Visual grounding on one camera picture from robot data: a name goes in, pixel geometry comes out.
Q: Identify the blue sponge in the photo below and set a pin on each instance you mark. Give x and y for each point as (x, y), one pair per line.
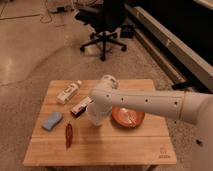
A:
(52, 120)

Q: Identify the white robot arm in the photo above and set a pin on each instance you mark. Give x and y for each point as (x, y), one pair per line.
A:
(190, 107)

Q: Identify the black office chair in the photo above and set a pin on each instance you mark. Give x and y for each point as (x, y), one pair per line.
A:
(104, 18)

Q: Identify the wooden table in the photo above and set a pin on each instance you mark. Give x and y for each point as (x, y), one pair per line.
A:
(108, 144)

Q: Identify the orange ceramic bowl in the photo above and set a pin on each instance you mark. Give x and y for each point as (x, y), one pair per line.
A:
(126, 117)

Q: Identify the white bottle lying down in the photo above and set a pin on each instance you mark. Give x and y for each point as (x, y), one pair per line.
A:
(64, 96)

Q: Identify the red chili pepper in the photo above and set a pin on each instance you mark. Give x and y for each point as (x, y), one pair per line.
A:
(68, 135)

